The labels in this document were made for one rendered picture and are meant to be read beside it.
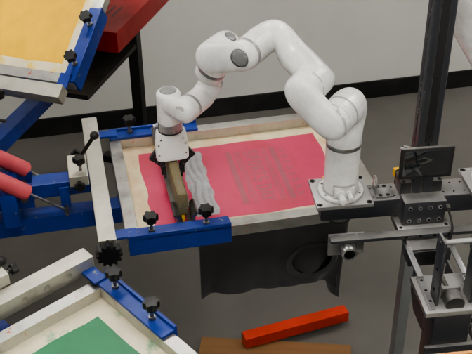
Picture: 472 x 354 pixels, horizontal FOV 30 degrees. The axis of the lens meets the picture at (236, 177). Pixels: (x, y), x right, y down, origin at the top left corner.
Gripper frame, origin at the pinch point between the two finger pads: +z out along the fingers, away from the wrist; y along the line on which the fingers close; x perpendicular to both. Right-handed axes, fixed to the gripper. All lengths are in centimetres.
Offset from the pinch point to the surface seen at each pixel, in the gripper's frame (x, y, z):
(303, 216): -29.2, 34.3, 2.6
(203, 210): -29.1, 4.6, -4.6
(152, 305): -65, -15, -5
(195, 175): 3.6, 7.7, 5.5
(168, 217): -16.2, -4.2, 5.9
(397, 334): -14, 77, 75
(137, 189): 0.5, -11.6, 5.9
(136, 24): 101, 1, -4
